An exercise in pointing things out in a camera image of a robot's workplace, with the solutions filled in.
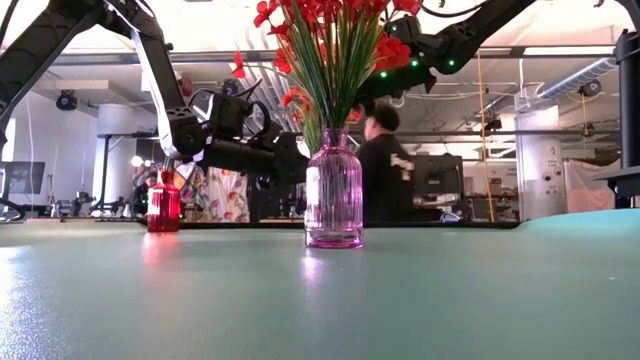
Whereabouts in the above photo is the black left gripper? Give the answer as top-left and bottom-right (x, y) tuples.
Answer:
(199, 130), (312, 187)

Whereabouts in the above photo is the pink ribbed glass vase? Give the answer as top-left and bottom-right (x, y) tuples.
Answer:
(304, 127), (365, 250)

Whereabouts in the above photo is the red ribbed glass vase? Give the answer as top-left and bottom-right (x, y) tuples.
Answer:
(146, 168), (182, 234)

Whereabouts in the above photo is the colourful floral cloth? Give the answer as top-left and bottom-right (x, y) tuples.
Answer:
(172, 162), (251, 225)

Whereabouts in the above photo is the person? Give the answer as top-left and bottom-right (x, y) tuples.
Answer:
(357, 101), (417, 225)

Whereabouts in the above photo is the green table mat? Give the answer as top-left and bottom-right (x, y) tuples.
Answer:
(0, 208), (640, 360)

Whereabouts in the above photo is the black background monitor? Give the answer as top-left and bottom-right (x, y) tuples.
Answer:
(413, 153), (465, 197)

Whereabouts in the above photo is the black ceiling lamp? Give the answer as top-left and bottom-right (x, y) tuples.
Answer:
(55, 89), (79, 112)
(578, 78), (605, 99)

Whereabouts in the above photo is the pink cloth sheet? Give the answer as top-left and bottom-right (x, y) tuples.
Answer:
(564, 158), (619, 214)

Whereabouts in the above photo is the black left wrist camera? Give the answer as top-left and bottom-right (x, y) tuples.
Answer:
(191, 88), (254, 142)

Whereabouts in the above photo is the black wall monitor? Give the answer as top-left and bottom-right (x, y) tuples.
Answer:
(0, 160), (46, 196)

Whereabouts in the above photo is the silver ventilation duct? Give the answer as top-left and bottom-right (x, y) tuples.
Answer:
(535, 56), (620, 101)

